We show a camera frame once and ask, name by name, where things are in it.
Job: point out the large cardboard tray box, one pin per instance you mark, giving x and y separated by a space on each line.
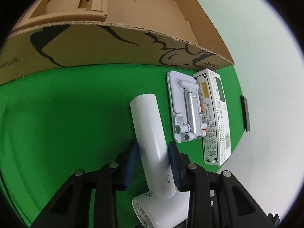
175 33

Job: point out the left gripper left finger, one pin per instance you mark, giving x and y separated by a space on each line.
88 199

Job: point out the white hair dryer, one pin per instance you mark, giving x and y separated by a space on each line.
162 205

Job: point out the narrow cardboard box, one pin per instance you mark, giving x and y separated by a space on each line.
52 11

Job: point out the green tablecloth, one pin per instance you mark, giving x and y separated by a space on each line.
58 121

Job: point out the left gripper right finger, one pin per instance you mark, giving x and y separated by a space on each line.
216 199

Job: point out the white folding phone stand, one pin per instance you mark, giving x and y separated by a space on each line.
186 113

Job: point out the white medicine box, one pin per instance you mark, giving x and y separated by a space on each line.
217 142

